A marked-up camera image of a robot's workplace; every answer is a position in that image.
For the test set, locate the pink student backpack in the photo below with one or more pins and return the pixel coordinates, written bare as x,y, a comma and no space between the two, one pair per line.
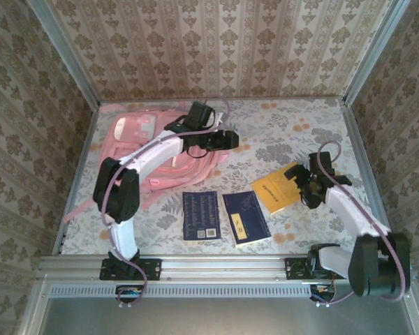
132,129

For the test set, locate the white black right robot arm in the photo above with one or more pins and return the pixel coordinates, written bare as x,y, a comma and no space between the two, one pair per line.
356,216

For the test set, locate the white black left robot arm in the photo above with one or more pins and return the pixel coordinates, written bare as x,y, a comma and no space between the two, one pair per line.
122,195

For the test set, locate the floral patterned table cover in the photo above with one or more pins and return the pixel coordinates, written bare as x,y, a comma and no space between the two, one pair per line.
300,139

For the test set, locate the dark blue book QR codes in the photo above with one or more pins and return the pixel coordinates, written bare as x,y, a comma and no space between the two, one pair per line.
200,216

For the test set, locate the dark blue book yellow label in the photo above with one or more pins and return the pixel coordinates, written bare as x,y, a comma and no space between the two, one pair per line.
246,220

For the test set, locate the small black controller board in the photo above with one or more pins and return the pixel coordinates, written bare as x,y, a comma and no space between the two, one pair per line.
129,293
323,293

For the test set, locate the grey metal sheet panel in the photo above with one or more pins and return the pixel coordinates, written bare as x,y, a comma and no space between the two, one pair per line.
230,317

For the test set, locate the aluminium table side rail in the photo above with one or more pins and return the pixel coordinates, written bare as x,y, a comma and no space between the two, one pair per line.
357,139
77,174

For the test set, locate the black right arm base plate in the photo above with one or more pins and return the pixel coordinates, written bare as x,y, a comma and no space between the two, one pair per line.
293,268

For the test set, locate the aluminium front mounting rail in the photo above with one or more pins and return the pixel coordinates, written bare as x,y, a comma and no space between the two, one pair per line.
223,267

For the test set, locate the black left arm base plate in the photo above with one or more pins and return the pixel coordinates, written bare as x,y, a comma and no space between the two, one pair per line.
153,268

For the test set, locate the aluminium frame post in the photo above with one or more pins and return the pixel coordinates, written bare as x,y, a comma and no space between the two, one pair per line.
64,52
373,52

